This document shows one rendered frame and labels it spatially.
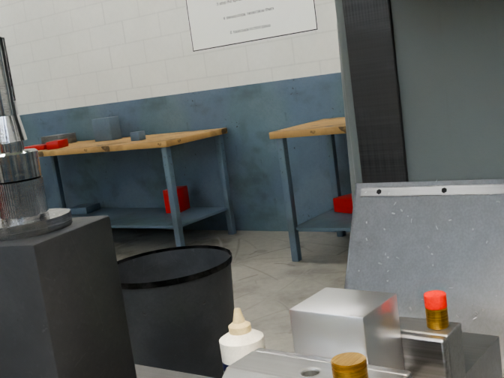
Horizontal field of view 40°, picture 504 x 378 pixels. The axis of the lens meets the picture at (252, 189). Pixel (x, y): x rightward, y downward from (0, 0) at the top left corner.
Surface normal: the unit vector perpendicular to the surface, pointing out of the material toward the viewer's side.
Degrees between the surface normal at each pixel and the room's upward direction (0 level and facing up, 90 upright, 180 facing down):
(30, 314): 90
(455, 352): 90
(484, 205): 63
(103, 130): 90
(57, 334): 90
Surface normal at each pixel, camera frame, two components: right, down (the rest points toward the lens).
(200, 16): -0.56, 0.20
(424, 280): -0.57, -0.26
